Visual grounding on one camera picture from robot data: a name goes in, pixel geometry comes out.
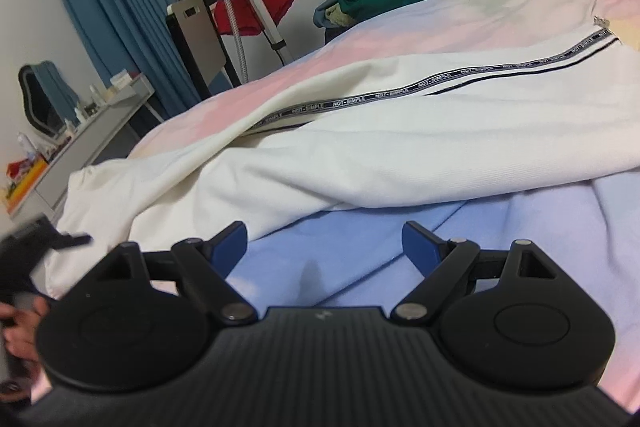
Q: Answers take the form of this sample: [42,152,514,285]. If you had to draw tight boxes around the white track pants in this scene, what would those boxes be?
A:
[46,25,639,297]

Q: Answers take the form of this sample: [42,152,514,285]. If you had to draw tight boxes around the person's left hand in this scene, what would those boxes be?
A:
[0,296,51,403]

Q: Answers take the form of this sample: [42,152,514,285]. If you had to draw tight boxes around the white dressing table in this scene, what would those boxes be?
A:
[9,74,155,225]

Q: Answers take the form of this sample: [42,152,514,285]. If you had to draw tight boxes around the pastel tie-dye bed sheet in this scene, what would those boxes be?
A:
[29,0,640,408]

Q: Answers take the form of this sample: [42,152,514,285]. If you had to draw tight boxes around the red garment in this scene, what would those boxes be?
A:
[211,0,298,37]

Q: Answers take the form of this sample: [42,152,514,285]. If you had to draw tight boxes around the wavy black frame mirror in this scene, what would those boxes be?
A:
[17,61,80,141]

